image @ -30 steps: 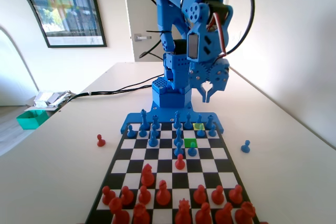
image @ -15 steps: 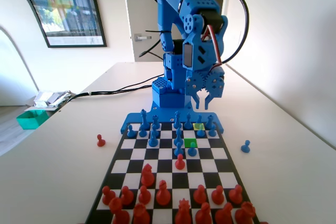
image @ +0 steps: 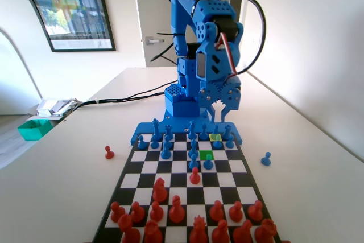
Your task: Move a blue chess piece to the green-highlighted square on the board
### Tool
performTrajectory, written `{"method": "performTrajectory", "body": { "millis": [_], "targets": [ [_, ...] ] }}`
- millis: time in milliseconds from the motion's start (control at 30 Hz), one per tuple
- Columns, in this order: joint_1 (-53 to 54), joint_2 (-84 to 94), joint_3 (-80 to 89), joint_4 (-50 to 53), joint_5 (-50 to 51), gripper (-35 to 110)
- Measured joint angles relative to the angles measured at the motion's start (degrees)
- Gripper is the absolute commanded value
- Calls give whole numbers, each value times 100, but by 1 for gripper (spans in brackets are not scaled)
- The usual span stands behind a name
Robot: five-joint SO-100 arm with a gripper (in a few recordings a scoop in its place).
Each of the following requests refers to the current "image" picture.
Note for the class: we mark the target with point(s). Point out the red chess pawn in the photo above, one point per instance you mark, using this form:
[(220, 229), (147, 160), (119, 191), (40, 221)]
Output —
[(137, 213), (116, 212), (194, 176), (156, 212), (236, 212), (109, 154), (216, 211), (256, 211)]

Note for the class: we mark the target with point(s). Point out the pile of papers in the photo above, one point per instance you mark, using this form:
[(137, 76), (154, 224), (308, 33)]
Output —
[(54, 106)]

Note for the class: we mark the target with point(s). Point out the black zip tie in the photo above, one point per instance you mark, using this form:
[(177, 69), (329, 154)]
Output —
[(170, 35)]

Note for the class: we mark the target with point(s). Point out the red chess rook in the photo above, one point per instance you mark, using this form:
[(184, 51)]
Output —
[(266, 231), (152, 233)]

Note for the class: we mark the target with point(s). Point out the grey gripper camera module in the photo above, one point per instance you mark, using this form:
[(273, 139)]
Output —
[(200, 65)]

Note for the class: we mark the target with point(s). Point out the white arched furniture panel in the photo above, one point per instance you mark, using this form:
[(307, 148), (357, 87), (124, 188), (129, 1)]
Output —
[(14, 55)]

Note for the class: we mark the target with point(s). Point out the black framed poster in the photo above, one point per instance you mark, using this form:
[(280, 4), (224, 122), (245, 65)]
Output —
[(71, 4)]

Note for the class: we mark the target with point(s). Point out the red chess queen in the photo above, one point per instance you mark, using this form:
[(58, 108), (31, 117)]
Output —
[(199, 231)]

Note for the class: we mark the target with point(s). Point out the blue chess king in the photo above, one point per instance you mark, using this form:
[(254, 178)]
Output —
[(155, 130)]

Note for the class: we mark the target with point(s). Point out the red chess knight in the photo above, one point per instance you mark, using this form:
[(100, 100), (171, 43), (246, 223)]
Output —
[(243, 233), (159, 192)]

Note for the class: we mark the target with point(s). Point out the blue chess rook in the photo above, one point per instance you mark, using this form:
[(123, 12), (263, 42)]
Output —
[(227, 132), (169, 133)]

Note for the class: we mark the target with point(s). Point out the group of blue chess pieces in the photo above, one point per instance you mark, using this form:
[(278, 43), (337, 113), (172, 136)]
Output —
[(145, 127)]

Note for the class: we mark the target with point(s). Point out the blue chess pawn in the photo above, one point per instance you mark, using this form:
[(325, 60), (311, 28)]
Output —
[(194, 164), (208, 164), (229, 143), (217, 144), (141, 143), (154, 144), (266, 160)]

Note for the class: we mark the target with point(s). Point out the red chess bishop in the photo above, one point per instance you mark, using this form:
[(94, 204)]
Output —
[(176, 211), (220, 233)]

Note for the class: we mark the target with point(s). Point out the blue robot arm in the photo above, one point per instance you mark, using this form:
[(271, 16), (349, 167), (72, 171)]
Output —
[(182, 12)]

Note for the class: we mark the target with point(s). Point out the green plastic box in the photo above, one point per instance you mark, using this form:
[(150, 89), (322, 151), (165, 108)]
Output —
[(34, 132)]

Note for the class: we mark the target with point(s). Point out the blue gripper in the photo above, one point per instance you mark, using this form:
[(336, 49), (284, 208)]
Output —
[(219, 94)]

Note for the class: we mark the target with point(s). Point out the white door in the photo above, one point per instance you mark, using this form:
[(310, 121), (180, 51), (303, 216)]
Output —
[(153, 12)]

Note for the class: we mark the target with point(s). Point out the black white chessboard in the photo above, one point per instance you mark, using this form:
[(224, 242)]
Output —
[(224, 180)]

